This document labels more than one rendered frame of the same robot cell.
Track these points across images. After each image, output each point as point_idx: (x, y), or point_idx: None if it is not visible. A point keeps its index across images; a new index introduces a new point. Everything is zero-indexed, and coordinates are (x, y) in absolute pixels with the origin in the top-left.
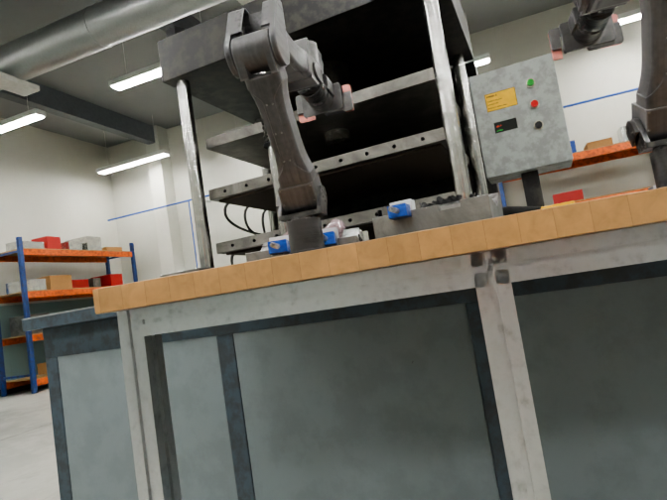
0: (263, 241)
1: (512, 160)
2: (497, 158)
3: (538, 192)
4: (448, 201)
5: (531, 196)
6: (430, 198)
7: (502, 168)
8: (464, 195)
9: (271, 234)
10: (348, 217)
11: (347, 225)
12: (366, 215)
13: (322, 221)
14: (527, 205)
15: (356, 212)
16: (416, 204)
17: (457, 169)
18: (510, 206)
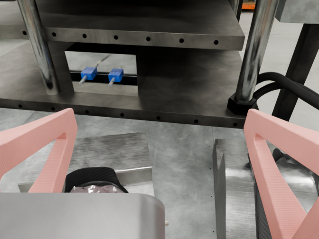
0: (8, 35)
1: (317, 8)
2: (303, 1)
3: (316, 45)
4: (286, 159)
5: (307, 48)
6: (213, 37)
7: (302, 14)
8: (257, 55)
9: (17, 30)
10: (114, 34)
11: (112, 42)
12: (136, 37)
13: (81, 30)
14: (299, 55)
15: (124, 30)
16: (195, 40)
17: (263, 20)
18: (309, 94)
